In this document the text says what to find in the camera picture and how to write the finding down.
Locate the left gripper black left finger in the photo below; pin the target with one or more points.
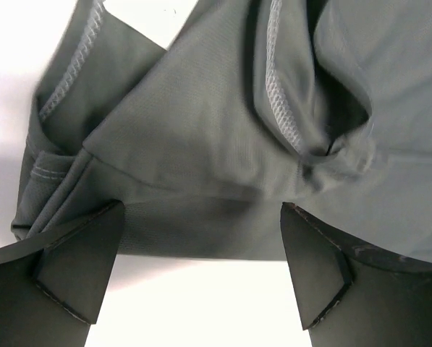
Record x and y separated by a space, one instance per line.
52 285

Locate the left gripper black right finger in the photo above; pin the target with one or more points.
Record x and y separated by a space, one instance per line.
352 293

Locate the dark grey t-shirt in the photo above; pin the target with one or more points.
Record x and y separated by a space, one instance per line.
324 104

